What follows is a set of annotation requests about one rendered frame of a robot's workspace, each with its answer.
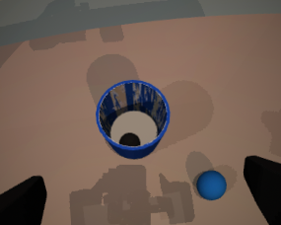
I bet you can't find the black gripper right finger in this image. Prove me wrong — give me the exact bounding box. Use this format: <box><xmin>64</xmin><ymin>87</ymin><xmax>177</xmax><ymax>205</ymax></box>
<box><xmin>243</xmin><ymin>155</ymin><xmax>281</xmax><ymax>225</ymax></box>

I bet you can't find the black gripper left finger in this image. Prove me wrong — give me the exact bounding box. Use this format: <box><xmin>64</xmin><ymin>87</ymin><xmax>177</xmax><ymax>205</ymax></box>
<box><xmin>0</xmin><ymin>176</ymin><xmax>46</xmax><ymax>225</ymax></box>

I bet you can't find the blue ball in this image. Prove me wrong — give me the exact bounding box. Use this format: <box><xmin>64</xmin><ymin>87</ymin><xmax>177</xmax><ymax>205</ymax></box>
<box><xmin>196</xmin><ymin>171</ymin><xmax>227</xmax><ymax>200</ymax></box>

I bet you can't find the black ball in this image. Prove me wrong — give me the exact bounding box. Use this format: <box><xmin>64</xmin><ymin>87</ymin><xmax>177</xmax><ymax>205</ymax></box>
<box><xmin>119</xmin><ymin>132</ymin><xmax>140</xmax><ymax>147</ymax></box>

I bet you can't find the blue mug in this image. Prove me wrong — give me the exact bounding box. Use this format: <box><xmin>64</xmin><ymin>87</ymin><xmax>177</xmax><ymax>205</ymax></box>
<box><xmin>96</xmin><ymin>80</ymin><xmax>171</xmax><ymax>160</ymax></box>

